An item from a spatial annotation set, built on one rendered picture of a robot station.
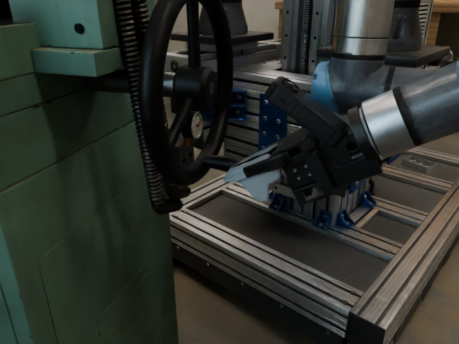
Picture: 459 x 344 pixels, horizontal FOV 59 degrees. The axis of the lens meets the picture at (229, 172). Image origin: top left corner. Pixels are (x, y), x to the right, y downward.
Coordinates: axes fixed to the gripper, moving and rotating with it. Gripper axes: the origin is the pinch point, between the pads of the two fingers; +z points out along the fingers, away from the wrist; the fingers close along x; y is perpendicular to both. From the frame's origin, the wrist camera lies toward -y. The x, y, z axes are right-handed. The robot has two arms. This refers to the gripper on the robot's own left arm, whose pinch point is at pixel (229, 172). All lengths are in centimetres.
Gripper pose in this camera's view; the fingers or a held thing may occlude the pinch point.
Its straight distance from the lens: 58.9
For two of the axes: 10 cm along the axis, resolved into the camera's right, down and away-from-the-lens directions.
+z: -8.2, 3.4, 4.6
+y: 4.7, 8.6, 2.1
